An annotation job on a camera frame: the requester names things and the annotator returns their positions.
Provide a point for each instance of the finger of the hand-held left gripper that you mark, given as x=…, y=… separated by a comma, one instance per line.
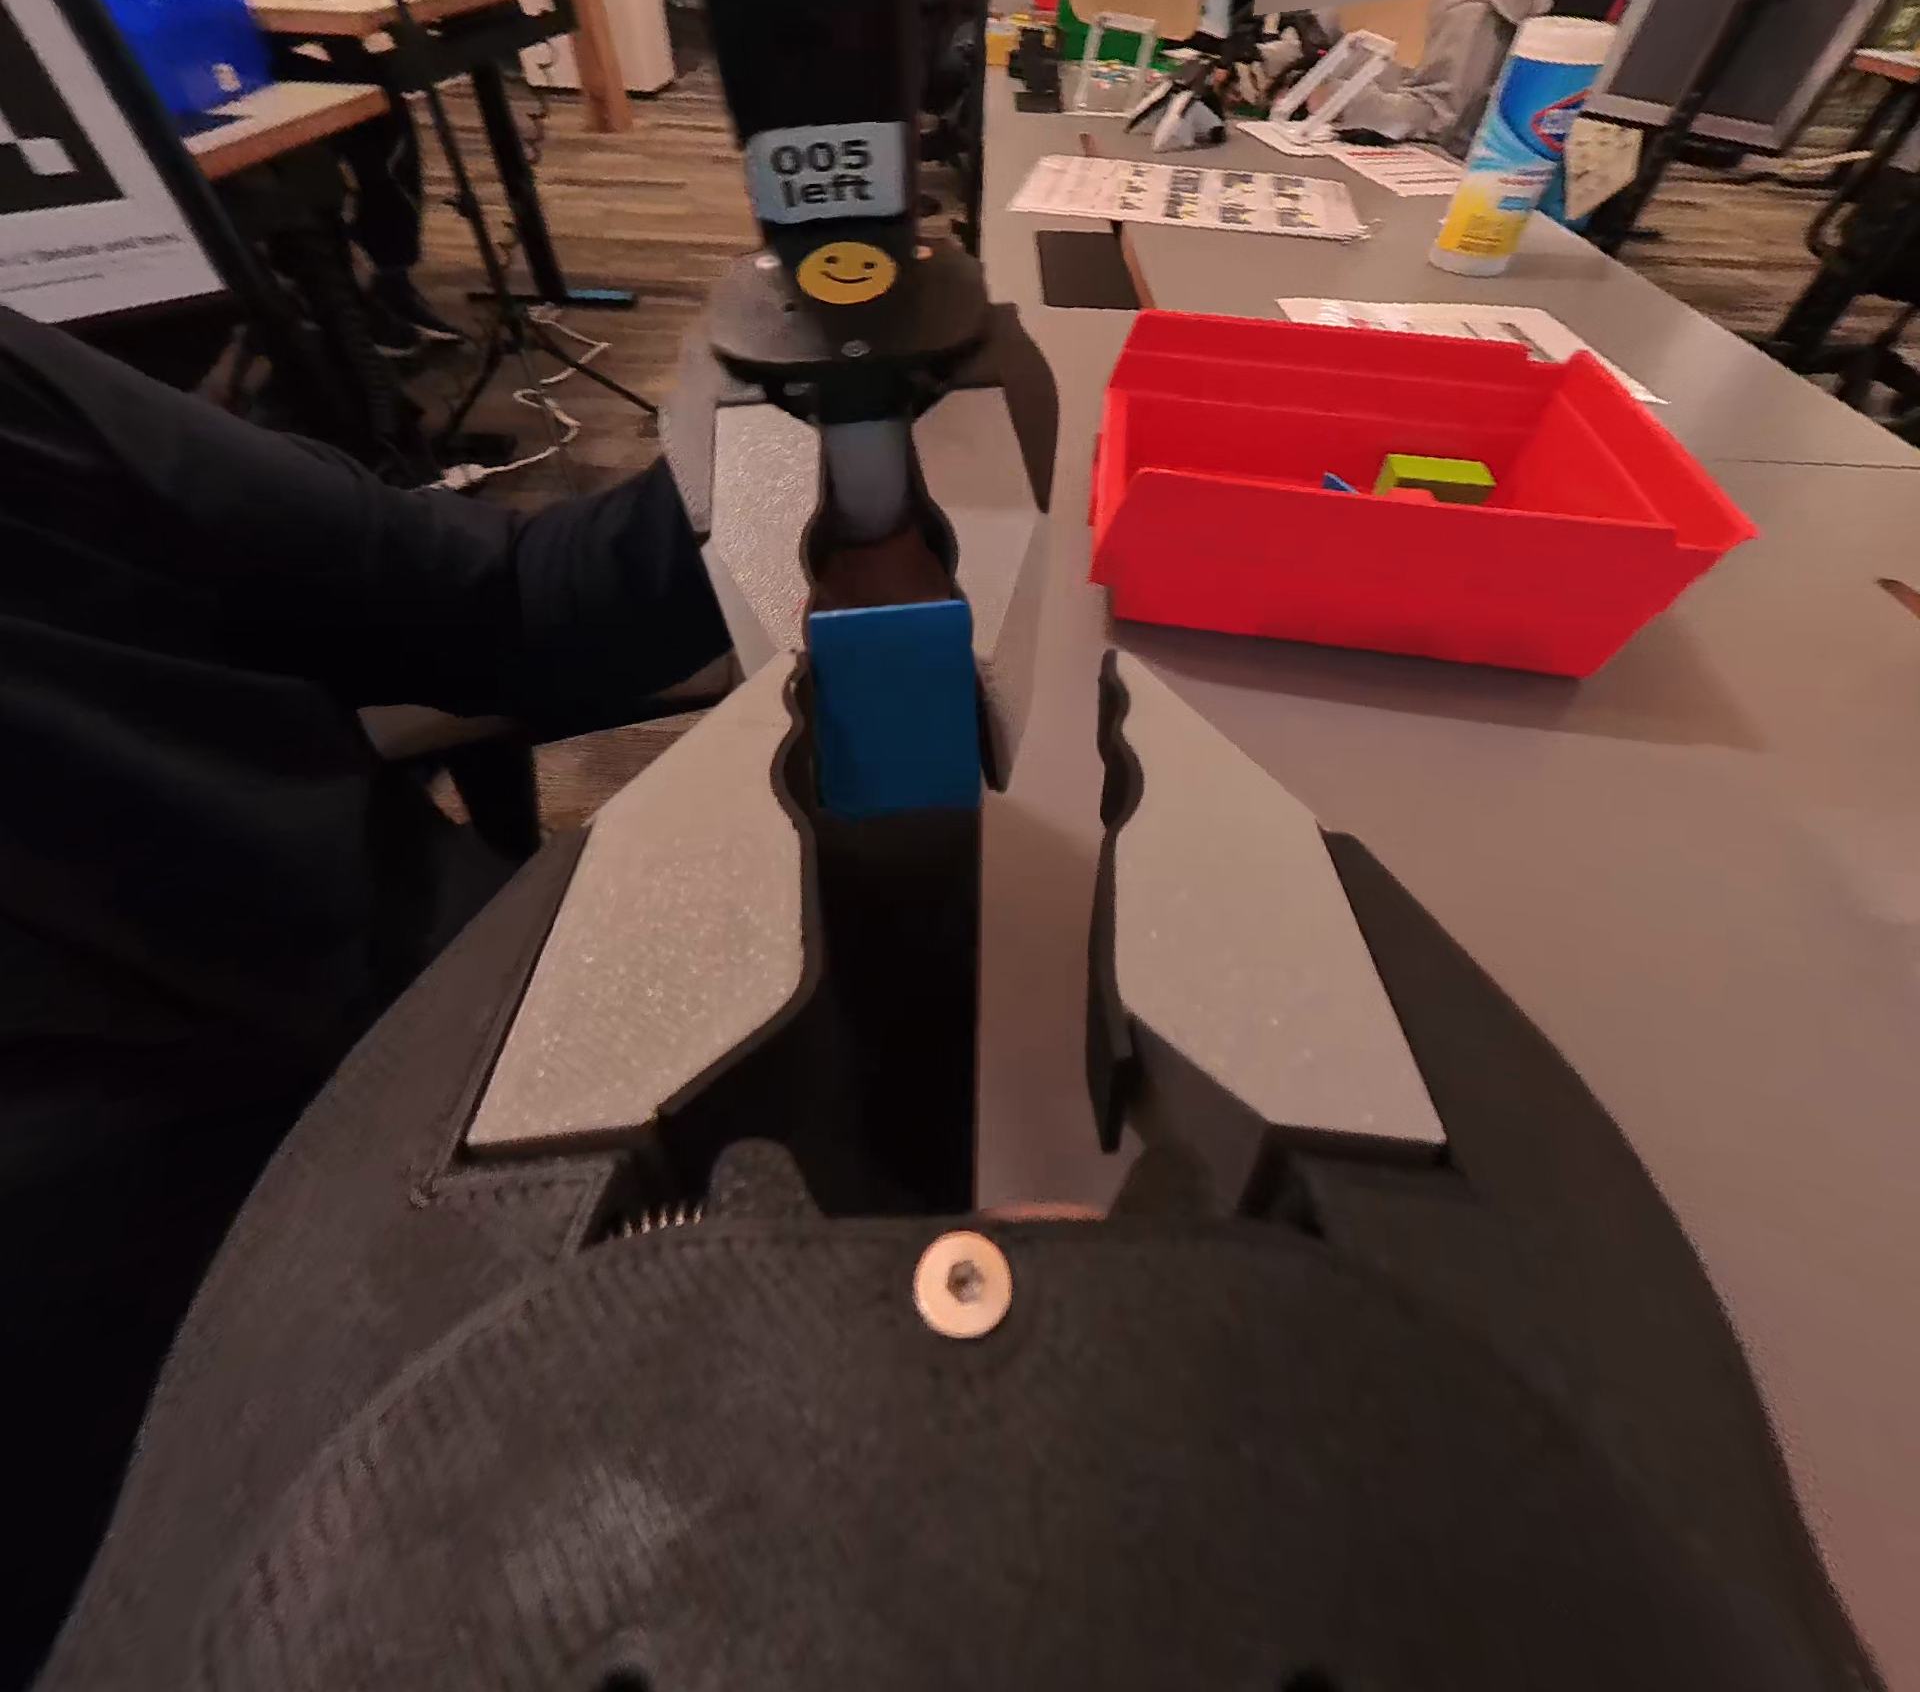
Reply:
x=759, y=523
x=998, y=552

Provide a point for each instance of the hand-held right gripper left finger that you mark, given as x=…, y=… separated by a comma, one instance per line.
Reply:
x=661, y=956

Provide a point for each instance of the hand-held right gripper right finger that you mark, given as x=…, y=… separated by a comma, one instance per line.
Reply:
x=1261, y=973

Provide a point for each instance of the long blue wooden block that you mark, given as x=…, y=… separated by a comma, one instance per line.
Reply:
x=893, y=717
x=1342, y=482

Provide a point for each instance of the red plastic bin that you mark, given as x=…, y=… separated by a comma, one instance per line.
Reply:
x=1350, y=597

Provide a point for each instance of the white low cabinet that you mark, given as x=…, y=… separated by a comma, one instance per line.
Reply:
x=623, y=12

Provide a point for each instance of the green toy brick plate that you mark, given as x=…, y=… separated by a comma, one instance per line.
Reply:
x=1076, y=30

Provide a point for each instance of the black flat pad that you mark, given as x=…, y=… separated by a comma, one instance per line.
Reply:
x=1082, y=270

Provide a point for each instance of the panel light on tripod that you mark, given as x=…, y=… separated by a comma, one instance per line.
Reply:
x=525, y=331

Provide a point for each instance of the small black and white tool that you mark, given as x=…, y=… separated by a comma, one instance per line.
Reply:
x=1185, y=121

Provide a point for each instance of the paper sheet with picture grid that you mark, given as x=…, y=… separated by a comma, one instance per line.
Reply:
x=1185, y=196

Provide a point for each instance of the paper sheet with red print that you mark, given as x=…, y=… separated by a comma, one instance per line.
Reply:
x=1440, y=320

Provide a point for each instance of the white angled display stand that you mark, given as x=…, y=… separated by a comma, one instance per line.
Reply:
x=1334, y=80

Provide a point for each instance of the blue plastic bin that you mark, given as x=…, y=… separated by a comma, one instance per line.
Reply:
x=164, y=12

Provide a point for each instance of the disinfectant wipes canister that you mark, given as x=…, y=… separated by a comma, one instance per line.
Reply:
x=1514, y=147

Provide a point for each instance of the black and white marker board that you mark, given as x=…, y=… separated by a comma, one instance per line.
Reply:
x=61, y=147

